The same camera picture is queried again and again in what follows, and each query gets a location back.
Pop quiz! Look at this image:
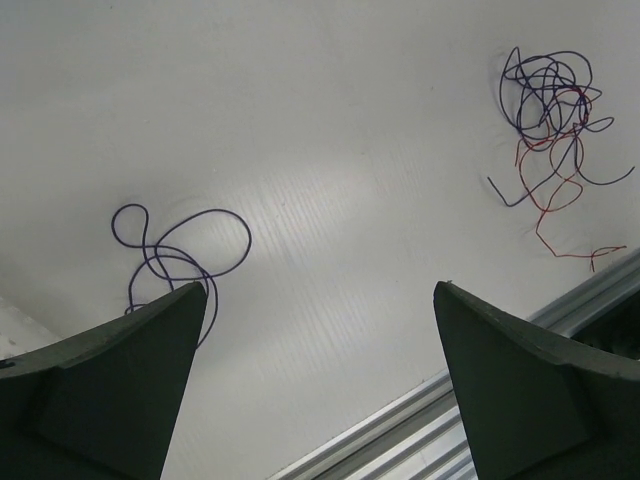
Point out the aluminium frame rail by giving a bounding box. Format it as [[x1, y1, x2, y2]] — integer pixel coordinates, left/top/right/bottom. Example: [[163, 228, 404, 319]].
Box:
[[274, 251, 639, 479]]

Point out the white perforated tray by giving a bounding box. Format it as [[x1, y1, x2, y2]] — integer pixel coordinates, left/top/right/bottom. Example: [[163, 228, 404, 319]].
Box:
[[0, 298, 60, 360]]

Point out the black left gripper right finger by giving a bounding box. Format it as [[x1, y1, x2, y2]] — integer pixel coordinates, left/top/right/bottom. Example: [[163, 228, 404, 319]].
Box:
[[433, 281, 639, 479]]

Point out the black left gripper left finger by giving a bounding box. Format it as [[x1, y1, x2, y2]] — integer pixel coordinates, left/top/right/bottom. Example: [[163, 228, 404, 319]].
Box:
[[1, 283, 207, 479]]

